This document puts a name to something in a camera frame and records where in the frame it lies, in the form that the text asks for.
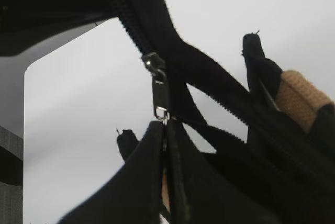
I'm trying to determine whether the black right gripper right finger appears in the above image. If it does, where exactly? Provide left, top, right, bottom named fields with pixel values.
left=167, top=121, right=277, bottom=223

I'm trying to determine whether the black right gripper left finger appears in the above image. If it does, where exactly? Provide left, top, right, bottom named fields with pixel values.
left=59, top=121, right=164, bottom=223

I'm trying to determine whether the grey robot base block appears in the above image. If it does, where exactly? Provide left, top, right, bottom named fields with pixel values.
left=1, top=127, right=23, bottom=224

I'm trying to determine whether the silver zipper pull with ring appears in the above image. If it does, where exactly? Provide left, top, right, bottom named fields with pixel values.
left=141, top=51, right=171, bottom=151

